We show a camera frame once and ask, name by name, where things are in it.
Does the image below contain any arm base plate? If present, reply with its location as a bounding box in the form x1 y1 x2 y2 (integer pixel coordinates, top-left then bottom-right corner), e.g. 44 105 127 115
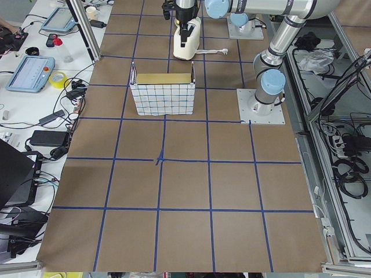
227 13 264 40
237 89 285 125

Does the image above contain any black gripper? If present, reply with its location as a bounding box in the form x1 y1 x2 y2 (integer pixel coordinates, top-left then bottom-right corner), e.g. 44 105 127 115
176 11 191 47

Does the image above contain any aluminium frame post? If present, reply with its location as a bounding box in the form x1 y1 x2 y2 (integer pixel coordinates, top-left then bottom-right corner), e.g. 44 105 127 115
66 0 101 63

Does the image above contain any wire basket with wooden shelf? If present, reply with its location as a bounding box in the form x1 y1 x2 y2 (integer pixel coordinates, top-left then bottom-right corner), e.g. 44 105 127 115
130 63 196 116

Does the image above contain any teach pendant tablet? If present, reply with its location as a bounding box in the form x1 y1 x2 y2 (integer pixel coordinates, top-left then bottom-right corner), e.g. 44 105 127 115
5 56 55 93
41 7 75 33

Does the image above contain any white toaster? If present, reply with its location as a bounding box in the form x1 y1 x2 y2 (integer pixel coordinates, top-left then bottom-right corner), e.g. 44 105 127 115
173 17 201 60

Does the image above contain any clear bottle red cap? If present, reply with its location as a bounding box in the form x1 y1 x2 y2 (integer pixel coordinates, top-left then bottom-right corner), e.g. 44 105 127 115
53 35 74 63

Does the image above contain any yellow tape roll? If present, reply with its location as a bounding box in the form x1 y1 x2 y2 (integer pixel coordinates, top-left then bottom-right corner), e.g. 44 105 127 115
48 71 69 89

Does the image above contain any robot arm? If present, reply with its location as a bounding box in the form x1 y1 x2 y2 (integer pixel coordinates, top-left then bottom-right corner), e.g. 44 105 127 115
205 0 340 114
162 0 199 47

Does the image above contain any black power adapter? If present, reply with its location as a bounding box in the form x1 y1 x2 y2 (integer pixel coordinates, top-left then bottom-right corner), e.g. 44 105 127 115
30 130 68 147

